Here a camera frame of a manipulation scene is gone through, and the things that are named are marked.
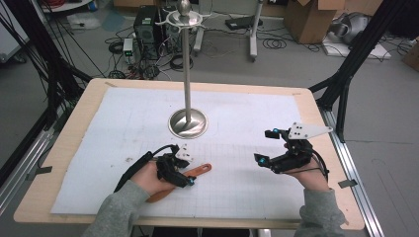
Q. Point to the black flat floor device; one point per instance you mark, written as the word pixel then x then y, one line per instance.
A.
pixel 242 22

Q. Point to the wooden rice spoon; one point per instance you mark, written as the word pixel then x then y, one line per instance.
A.
pixel 199 171

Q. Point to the black tape piece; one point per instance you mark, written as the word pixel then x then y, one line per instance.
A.
pixel 347 183
pixel 41 172

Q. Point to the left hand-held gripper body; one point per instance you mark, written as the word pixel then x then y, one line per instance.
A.
pixel 166 164

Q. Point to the white grid paper mat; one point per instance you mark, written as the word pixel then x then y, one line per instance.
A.
pixel 237 112

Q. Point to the metal stand with round base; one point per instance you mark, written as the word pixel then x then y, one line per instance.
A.
pixel 187 82

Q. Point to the small grey power supply box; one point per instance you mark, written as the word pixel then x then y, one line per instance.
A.
pixel 128 47

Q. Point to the grey metal floor stand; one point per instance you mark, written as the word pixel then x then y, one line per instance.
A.
pixel 253 39

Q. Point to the person's left hand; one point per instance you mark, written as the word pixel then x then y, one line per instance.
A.
pixel 148 179

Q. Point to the grey rounded machine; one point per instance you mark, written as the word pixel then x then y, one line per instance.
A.
pixel 351 28

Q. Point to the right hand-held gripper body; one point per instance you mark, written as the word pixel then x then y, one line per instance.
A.
pixel 296 158

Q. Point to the black computer tower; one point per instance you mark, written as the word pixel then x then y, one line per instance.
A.
pixel 145 31

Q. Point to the large cardboard box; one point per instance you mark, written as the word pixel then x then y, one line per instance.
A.
pixel 313 21

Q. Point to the grey-fronted computer tower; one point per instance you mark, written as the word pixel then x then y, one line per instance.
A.
pixel 169 33

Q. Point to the person's right hand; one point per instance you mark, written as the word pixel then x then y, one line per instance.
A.
pixel 313 179

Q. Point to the aluminium rail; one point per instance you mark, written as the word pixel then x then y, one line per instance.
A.
pixel 23 164
pixel 355 177

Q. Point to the white floor board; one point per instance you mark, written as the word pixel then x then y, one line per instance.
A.
pixel 369 51

